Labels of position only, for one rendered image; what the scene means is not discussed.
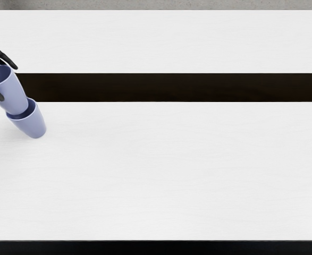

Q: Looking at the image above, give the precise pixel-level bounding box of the lavender plastic cup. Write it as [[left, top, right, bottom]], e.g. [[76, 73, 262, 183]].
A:
[[0, 65, 29, 116], [6, 97, 47, 139]]

